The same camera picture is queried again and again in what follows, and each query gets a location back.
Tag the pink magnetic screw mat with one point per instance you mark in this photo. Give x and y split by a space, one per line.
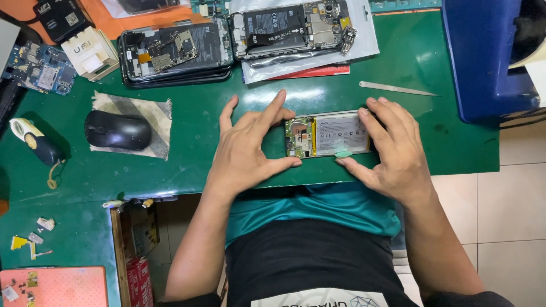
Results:
59 288

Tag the blue circuit board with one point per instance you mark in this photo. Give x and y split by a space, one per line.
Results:
38 70

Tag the stack of opened black phones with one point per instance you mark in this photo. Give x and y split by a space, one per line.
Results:
204 47

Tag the small yellow plastic scrap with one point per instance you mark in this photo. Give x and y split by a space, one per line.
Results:
18 243

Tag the person's right hand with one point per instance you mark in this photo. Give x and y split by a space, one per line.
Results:
403 162

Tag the person's black apron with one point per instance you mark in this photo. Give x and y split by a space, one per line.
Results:
311 264

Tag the red cardboard box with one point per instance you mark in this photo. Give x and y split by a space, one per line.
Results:
140 283

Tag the black computer mouse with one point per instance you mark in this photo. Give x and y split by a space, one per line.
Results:
117 130

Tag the grey frayed cloth pad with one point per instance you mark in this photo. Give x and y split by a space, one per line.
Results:
160 115

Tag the yellow and white strip scrap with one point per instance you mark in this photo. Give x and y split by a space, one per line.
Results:
34 252

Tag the red flat packet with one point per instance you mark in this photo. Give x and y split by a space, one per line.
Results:
315 72

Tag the person's left hand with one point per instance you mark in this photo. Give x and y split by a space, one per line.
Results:
239 157

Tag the metal tweezers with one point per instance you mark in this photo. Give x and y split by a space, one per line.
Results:
396 89

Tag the black service box device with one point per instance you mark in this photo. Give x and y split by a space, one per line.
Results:
59 17

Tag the white and navy tape dispenser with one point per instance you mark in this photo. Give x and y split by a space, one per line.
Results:
36 143

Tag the white plastic adapter box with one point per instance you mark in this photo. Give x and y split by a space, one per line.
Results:
89 53

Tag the small loose connector board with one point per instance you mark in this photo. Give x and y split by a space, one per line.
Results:
348 39

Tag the wooden drawer frame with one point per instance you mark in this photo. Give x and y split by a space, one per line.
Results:
119 256

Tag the green work mat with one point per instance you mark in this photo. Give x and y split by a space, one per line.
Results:
200 170

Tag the phone with white battery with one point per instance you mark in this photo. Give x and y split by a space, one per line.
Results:
337 134

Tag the blue plastic chair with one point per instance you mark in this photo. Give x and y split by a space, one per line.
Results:
477 64

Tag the person's teal shirt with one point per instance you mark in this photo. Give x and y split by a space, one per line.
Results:
315 209

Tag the opened phone with black battery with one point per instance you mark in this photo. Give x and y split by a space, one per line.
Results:
273 25

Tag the small grey metal scrap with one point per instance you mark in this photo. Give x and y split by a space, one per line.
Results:
36 238

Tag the small white plastic scrap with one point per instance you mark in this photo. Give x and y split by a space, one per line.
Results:
46 224

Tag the plastic bag with phone part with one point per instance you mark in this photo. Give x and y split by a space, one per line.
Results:
145 6

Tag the green plastic opening pick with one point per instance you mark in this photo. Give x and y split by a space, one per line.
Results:
344 154

